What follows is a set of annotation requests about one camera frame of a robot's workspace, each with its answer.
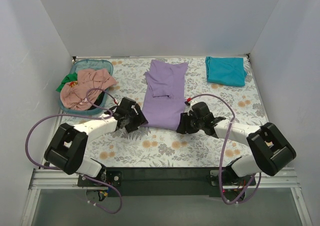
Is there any floral table mat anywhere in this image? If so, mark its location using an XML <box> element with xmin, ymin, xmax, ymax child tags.
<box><xmin>85</xmin><ymin>57</ymin><xmax>268</xmax><ymax>167</ymax></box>

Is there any folded teal t shirt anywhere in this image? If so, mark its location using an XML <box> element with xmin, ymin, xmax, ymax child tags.
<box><xmin>205</xmin><ymin>56</ymin><xmax>247</xmax><ymax>87</ymax></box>

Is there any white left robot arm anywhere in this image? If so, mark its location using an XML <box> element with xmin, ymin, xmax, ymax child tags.
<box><xmin>44</xmin><ymin>97</ymin><xmax>148</xmax><ymax>186</ymax></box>

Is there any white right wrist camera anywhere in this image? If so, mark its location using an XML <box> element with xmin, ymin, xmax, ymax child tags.
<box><xmin>184</xmin><ymin>98</ymin><xmax>198</xmax><ymax>109</ymax></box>

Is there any pink t shirt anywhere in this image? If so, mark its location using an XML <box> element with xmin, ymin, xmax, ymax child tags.
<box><xmin>60</xmin><ymin>68</ymin><xmax>117</xmax><ymax>111</ymax></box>

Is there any purple t shirt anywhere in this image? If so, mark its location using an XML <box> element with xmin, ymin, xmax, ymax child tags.
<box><xmin>142</xmin><ymin>59</ymin><xmax>188</xmax><ymax>131</ymax></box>

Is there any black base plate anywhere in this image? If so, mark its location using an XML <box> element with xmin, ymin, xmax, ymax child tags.
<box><xmin>77</xmin><ymin>167</ymin><xmax>257</xmax><ymax>198</ymax></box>

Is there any blue plastic basket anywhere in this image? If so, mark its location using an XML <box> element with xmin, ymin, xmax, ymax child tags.
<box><xmin>58</xmin><ymin>59</ymin><xmax>114</xmax><ymax>116</ymax></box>

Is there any aluminium frame rail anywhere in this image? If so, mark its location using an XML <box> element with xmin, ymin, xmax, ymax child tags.
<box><xmin>28</xmin><ymin>167</ymin><xmax>312</xmax><ymax>226</ymax></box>

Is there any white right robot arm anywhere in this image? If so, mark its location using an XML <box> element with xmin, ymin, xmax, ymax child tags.
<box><xmin>176</xmin><ymin>100</ymin><xmax>297</xmax><ymax>185</ymax></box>

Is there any green t shirt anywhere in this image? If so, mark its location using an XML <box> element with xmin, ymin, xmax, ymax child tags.
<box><xmin>55</xmin><ymin>72</ymin><xmax>78</xmax><ymax>93</ymax></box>

